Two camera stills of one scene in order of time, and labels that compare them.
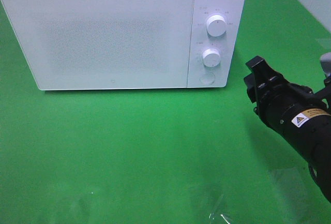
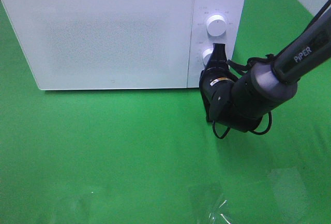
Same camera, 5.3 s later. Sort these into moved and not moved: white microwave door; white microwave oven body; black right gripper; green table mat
Moved: black right gripper
Not moved: green table mat; white microwave oven body; white microwave door
